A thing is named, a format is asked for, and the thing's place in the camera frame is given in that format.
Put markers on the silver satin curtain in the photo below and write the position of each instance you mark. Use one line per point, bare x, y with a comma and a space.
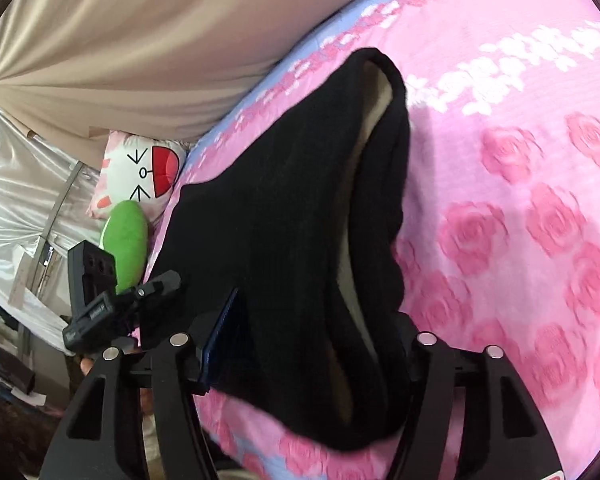
25, 185

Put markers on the pink floral blanket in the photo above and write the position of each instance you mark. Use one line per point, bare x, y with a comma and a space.
490, 220

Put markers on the beige curtain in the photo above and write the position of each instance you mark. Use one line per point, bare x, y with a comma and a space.
155, 60

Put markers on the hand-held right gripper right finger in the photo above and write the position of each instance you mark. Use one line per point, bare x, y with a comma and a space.
432, 375

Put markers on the person's left hand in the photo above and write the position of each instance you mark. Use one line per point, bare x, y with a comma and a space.
85, 366

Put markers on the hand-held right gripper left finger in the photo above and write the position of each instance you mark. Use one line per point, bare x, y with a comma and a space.
219, 342

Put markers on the green plush pillow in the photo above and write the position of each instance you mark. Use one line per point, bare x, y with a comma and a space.
126, 245

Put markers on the black pants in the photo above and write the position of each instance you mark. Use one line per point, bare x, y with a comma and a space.
280, 210

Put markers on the white cartoon face pillow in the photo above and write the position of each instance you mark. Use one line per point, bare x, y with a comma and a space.
130, 170

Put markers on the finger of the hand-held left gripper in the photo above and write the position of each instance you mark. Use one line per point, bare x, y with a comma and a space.
160, 285

